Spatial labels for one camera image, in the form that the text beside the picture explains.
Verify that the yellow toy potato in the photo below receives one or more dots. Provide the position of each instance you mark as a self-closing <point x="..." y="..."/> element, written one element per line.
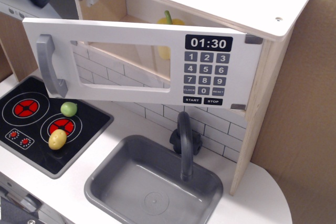
<point x="57" y="139"/>

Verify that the brown cardboard panel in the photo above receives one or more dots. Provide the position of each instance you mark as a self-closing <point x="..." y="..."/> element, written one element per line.
<point x="296" y="144"/>

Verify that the grey toy sink basin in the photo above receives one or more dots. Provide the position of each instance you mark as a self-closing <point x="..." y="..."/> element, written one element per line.
<point x="139" y="182"/>

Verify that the grey toy range hood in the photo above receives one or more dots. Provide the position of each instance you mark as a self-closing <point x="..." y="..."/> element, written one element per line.
<point x="20" y="9"/>

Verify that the wooden toy microwave cabinet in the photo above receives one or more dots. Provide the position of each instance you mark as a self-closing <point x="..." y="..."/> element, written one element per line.
<point x="232" y="133"/>

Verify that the white toy microwave door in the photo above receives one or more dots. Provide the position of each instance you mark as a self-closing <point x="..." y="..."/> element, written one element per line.
<point x="145" y="63"/>

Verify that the green toy lime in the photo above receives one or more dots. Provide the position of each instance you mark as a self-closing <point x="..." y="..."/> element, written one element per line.
<point x="68" y="109"/>

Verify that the black toy stovetop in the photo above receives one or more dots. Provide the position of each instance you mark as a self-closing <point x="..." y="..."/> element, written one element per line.
<point x="28" y="118"/>

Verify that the dark grey toy faucet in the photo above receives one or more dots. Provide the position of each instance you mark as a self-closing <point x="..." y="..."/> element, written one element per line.
<point x="185" y="143"/>

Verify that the yellow toy bell pepper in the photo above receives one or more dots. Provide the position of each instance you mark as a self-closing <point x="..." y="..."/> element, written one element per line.
<point x="168" y="20"/>

